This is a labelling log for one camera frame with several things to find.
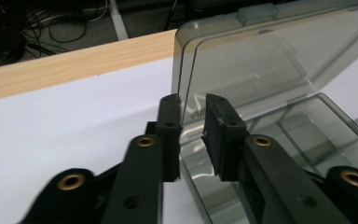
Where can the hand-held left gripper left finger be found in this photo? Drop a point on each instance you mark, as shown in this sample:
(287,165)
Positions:
(169,140)

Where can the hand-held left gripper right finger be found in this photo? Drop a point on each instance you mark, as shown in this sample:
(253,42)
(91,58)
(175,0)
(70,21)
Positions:
(223,140)

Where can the grey transparent compartment box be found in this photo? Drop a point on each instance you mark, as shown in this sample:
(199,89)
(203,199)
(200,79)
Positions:
(245,62)

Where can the white table sheet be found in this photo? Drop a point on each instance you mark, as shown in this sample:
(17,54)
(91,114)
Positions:
(59,124)

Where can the dark equipment case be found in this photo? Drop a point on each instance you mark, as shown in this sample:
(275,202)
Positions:
(0,31)

